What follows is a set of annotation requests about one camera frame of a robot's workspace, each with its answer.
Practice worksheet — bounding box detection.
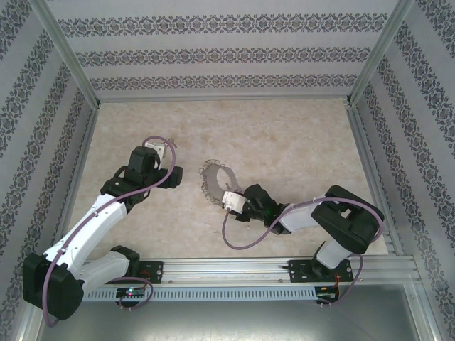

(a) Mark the silver chain bracelet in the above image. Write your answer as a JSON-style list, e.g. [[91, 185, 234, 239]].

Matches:
[[198, 158, 240, 206]]

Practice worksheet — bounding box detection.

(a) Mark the grey sheet metal panel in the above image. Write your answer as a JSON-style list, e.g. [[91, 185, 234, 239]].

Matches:
[[35, 283, 440, 341]]

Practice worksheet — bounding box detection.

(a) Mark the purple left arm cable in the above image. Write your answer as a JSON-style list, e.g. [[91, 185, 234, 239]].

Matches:
[[44, 136, 180, 328]]

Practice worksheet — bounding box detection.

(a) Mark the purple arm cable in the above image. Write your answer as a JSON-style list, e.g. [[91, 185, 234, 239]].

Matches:
[[44, 136, 180, 328], [222, 197, 387, 306]]

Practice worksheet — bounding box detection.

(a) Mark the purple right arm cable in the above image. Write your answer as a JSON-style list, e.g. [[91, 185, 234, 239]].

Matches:
[[222, 197, 387, 306]]

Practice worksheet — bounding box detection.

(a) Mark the thin aluminium wall-foot rail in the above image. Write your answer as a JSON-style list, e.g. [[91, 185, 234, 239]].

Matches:
[[96, 97, 353, 106]]

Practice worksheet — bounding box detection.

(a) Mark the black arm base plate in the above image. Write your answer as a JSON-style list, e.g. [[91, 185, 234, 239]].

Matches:
[[289, 259, 352, 284], [136, 261, 165, 285]]

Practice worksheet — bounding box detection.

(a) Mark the slotted grey cable duct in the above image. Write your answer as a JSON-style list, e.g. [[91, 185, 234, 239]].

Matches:
[[84, 286, 318, 301]]

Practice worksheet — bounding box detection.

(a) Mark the aluminium side frame rail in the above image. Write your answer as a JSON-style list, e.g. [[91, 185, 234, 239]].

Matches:
[[346, 101, 419, 266]]

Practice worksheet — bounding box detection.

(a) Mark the aluminium frame post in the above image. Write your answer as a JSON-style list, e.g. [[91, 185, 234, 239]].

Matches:
[[346, 0, 415, 106], [30, 0, 102, 107]]

